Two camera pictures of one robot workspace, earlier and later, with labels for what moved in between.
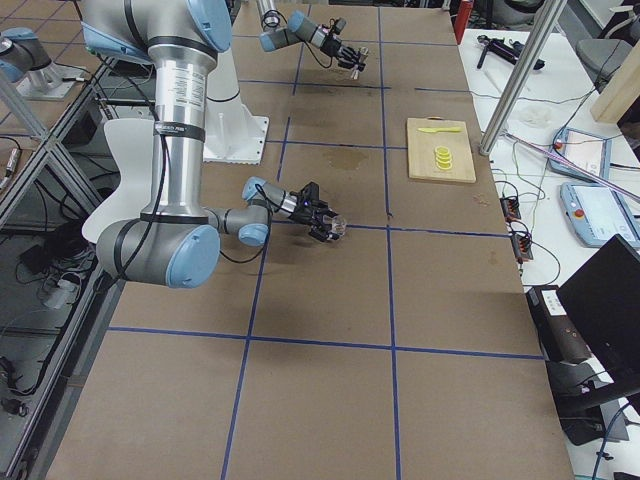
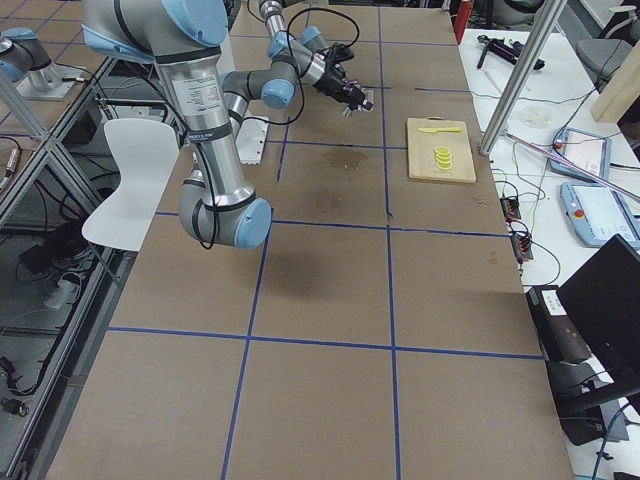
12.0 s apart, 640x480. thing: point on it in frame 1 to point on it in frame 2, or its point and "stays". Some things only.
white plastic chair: x=132 y=141 stays
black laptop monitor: x=602 y=301 stays
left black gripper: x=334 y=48 to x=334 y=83
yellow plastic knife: x=441 y=129 stays
